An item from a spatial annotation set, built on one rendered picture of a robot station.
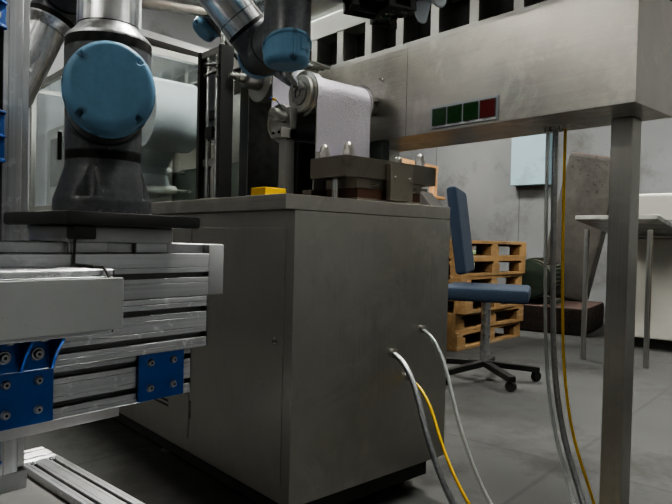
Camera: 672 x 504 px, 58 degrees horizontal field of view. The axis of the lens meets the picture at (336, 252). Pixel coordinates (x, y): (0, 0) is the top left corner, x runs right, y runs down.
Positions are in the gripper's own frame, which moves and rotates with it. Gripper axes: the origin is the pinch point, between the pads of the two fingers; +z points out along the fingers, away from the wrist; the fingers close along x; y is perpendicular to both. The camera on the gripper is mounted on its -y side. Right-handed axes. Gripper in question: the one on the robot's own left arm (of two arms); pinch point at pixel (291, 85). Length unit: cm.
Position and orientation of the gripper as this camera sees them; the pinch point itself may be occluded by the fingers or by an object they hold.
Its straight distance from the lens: 196.9
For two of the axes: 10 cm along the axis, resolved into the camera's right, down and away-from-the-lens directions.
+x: -6.7, -0.3, 7.4
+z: 5.5, 6.5, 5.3
